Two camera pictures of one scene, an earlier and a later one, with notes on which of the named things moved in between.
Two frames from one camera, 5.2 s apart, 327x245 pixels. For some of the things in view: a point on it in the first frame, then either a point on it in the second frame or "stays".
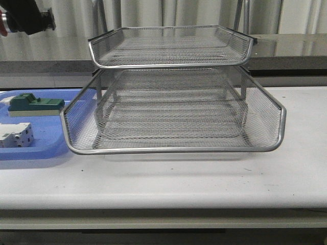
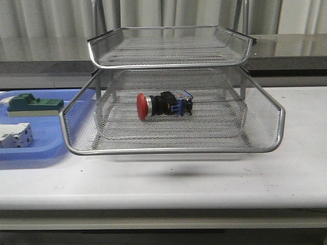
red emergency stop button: x=4 y=29 → x=178 y=102
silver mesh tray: x=169 y=46 stays
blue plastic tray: x=50 y=141 stays
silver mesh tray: x=167 y=110 stays
